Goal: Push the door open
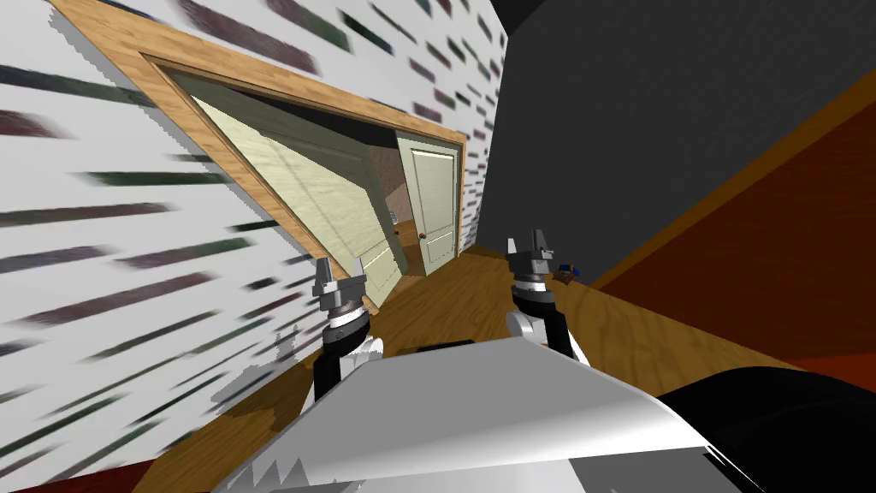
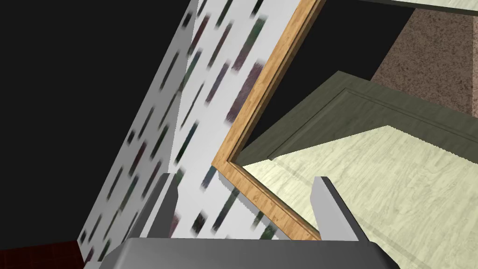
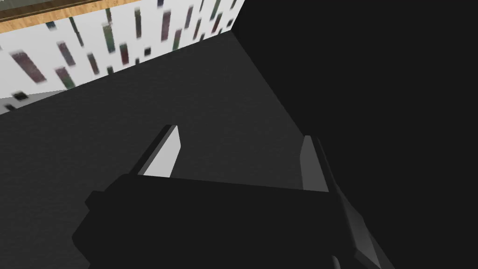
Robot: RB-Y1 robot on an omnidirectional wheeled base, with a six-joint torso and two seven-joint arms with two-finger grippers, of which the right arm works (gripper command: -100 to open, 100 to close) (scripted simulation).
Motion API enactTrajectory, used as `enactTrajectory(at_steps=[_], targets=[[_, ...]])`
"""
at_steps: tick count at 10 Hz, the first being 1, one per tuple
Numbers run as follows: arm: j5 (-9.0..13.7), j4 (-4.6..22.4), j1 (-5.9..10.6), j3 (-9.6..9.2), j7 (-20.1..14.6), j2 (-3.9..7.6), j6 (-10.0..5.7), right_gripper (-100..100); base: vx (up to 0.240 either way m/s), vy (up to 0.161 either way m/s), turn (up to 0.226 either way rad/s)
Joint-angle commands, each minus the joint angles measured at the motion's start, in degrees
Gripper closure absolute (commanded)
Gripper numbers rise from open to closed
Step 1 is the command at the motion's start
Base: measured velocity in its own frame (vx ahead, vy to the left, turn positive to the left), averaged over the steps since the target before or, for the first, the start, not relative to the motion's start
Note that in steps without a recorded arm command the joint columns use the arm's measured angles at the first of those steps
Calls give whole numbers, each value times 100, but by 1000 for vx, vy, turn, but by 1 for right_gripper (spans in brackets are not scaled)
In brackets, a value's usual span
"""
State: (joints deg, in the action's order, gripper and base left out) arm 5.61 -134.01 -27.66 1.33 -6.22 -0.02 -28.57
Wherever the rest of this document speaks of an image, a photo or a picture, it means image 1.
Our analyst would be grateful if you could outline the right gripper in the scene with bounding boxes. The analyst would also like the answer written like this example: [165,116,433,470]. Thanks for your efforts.
[506,229,555,279]

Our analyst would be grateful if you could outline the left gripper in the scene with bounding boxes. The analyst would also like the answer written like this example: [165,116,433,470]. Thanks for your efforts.
[312,257,369,318]

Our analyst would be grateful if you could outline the pale green door leaf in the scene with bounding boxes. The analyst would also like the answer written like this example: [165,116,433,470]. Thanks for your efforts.
[167,71,406,310]
[395,133,462,278]

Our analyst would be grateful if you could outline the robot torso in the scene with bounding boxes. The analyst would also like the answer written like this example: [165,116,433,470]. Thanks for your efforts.
[210,336,762,493]

